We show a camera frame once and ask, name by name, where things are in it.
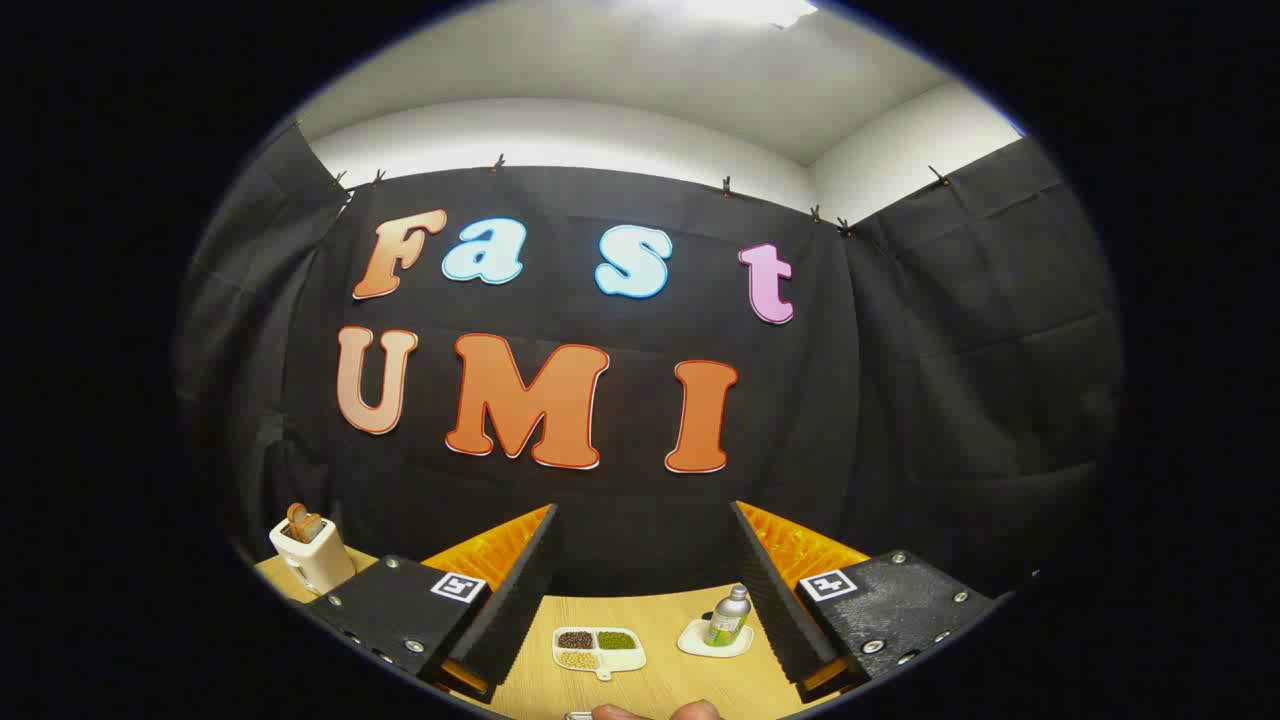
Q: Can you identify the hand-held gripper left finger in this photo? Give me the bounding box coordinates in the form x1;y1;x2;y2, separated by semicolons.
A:
300;503;561;704

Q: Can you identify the small white coaster plate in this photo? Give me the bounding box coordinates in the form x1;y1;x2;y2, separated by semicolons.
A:
677;618;755;659

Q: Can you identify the white divided dish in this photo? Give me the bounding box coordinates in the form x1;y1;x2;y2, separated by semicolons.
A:
552;626;647;682

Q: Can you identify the row of black cloth clips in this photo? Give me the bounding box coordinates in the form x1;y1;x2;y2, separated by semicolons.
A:
290;118;951;239

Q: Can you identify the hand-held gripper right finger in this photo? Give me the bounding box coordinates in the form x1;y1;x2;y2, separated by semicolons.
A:
730;500;1001;704

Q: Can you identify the green label metal bottle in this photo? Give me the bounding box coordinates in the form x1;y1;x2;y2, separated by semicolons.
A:
704;585;752;648

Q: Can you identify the cream white toaster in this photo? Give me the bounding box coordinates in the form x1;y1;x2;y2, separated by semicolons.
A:
268;518;357;598

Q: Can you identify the black backdrop cloth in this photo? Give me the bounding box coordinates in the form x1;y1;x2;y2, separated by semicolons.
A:
175;120;1126;601

